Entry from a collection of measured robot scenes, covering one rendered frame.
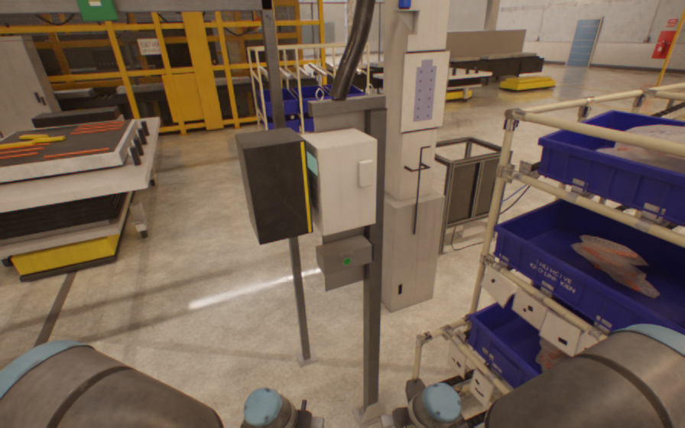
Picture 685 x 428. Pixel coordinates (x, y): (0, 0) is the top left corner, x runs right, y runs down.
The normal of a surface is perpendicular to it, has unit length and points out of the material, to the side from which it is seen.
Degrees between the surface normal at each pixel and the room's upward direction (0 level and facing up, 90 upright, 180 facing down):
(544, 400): 45
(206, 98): 90
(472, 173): 90
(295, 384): 0
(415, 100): 90
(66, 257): 90
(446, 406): 19
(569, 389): 30
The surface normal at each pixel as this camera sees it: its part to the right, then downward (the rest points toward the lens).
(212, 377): -0.03, -0.88
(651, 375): 0.07, -0.74
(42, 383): -0.14, -0.73
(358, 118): 0.40, 0.42
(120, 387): 0.31, -0.90
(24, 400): -0.25, -0.47
